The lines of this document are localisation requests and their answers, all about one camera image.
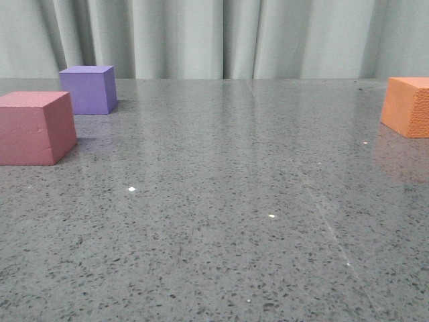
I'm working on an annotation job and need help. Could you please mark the orange foam cube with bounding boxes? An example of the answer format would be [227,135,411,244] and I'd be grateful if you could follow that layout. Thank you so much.
[380,77,428,138]

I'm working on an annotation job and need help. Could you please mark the pale green curtain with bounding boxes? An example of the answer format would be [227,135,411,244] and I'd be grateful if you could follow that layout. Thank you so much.
[1,1,428,79]

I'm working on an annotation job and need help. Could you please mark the purple foam cube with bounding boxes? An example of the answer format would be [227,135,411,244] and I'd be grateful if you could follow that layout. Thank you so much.
[59,66,117,115]

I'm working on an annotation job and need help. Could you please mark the red foam cube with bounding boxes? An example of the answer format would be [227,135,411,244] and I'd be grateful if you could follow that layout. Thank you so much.
[1,91,77,166]

